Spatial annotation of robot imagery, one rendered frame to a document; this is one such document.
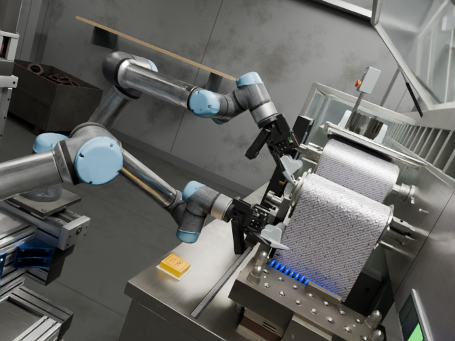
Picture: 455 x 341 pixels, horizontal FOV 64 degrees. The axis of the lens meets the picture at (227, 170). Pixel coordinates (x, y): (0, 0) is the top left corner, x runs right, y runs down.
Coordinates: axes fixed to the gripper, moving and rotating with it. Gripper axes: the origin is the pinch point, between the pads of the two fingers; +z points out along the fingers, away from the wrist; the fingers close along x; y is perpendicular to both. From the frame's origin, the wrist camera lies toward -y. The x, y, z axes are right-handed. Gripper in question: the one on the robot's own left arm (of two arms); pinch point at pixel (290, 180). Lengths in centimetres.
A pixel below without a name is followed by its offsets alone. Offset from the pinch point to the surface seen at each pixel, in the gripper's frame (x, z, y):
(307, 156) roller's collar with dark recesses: 20.3, -3.8, 4.8
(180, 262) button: -16.9, 7.3, -37.7
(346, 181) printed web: 15.7, 9.2, 13.4
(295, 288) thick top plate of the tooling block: -16.0, 26.4, -8.4
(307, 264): -8.1, 23.6, -4.5
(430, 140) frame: 46, 12, 45
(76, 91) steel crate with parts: 244, -182, -239
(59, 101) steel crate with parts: 223, -175, -250
